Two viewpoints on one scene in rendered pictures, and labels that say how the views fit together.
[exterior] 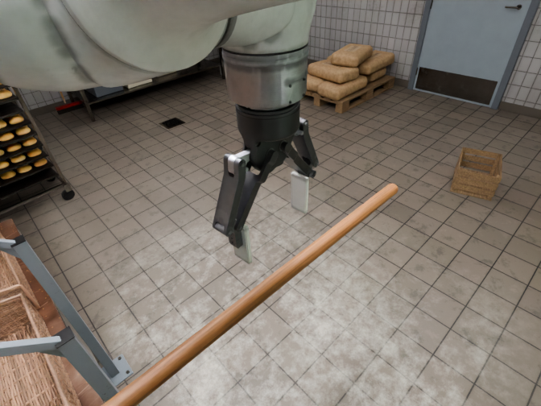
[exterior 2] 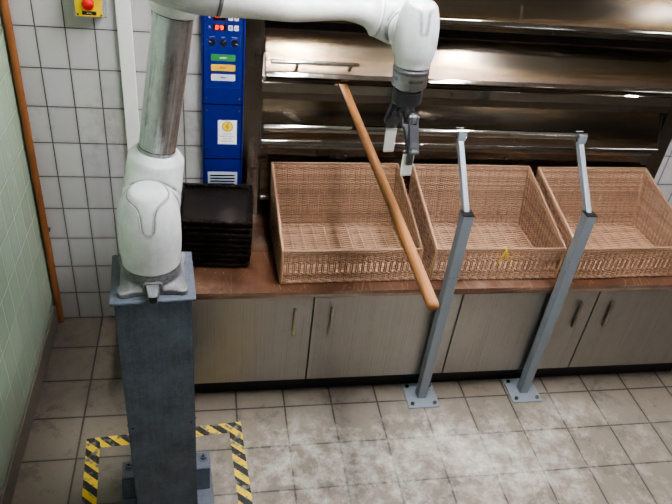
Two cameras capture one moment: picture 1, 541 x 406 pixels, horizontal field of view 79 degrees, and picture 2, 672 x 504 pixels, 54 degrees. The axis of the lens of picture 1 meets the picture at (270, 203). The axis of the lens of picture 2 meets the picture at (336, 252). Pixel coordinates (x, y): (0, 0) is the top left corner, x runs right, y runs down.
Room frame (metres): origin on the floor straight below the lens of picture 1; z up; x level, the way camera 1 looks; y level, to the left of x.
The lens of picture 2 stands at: (1.02, -1.49, 2.15)
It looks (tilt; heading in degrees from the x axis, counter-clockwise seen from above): 35 degrees down; 118
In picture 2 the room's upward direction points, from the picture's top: 7 degrees clockwise
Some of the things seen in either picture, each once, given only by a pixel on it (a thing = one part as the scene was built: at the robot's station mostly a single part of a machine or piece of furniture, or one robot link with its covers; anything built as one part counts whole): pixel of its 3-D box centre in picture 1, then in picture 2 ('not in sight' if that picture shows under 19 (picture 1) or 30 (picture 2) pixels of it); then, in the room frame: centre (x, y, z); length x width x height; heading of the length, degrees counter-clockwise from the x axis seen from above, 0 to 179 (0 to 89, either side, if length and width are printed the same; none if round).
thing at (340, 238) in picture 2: not in sight; (342, 219); (-0.04, 0.52, 0.72); 0.56 x 0.49 x 0.28; 42
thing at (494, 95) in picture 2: not in sight; (477, 92); (0.20, 1.12, 1.16); 1.80 x 0.06 x 0.04; 41
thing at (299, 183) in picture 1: (299, 192); (407, 163); (0.42, -0.05, 1.37); 0.03 x 0.01 x 0.07; 48
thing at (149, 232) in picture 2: not in sight; (149, 223); (-0.09, -0.46, 1.17); 0.18 x 0.16 x 0.22; 133
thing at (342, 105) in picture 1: (344, 87); not in sight; (4.50, -1.12, 0.07); 1.20 x 0.80 x 0.14; 131
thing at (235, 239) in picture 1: (229, 234); not in sight; (0.31, 0.06, 1.39); 0.03 x 0.01 x 0.05; 138
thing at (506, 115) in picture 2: not in sight; (472, 126); (0.21, 1.10, 1.02); 1.79 x 0.11 x 0.19; 41
